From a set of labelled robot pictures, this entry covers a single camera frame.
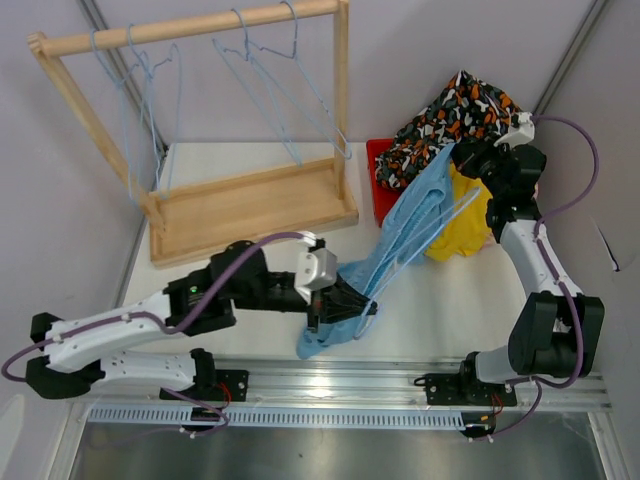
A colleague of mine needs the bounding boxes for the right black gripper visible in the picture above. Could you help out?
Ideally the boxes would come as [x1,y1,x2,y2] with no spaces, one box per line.
[450,132,513,199]

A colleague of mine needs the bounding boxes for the camouflage orange black shorts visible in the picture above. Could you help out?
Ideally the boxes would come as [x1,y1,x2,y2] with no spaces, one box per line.
[374,70,522,192]

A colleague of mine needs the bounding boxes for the yellow shorts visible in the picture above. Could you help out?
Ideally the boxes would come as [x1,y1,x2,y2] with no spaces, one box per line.
[425,164,493,262]

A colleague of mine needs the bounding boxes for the light blue shorts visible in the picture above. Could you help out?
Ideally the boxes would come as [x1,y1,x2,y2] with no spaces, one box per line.
[294,144,457,360]

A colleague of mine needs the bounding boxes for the blue hanger of pink shorts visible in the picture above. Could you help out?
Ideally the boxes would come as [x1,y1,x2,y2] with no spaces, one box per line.
[244,1,352,165]

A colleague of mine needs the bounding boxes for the blue hanger of yellow shorts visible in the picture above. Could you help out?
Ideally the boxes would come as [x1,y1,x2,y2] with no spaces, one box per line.
[212,8,306,167]

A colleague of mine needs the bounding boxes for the blue hanger of camouflage shorts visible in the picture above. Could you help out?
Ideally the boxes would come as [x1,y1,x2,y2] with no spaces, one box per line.
[127,24,183,200]

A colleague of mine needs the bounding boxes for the light blue wire hanger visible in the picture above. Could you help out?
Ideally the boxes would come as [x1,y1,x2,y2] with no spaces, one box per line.
[90,27,182,203]

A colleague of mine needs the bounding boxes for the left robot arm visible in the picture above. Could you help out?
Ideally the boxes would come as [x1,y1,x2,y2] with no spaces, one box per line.
[25,239,377,401]

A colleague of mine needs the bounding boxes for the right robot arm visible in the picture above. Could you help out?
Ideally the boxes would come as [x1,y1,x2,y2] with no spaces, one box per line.
[452,141,605,404]

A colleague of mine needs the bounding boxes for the red plastic tray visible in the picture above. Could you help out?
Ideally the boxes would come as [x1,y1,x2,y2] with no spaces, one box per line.
[366,138,401,227]

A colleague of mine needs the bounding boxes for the wooden clothes rack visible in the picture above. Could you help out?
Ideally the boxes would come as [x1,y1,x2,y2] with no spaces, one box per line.
[27,1,359,268]

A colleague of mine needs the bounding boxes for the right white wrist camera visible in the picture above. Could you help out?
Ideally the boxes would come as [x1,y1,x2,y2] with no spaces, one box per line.
[494,112,535,149]

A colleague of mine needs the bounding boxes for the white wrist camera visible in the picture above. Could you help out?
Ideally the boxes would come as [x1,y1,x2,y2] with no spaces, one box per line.
[294,231,338,305]
[494,112,535,149]

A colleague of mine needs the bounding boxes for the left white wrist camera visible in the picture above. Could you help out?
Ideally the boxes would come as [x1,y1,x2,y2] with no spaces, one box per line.
[294,231,338,305]

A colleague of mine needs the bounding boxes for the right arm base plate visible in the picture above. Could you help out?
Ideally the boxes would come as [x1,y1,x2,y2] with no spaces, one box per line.
[413,373,517,407]

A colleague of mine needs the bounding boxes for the aluminium mounting rail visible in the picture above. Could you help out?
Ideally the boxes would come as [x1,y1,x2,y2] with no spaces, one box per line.
[67,355,614,431]

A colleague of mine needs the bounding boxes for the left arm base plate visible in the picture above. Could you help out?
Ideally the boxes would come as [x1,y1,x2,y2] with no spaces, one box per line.
[176,369,250,402]

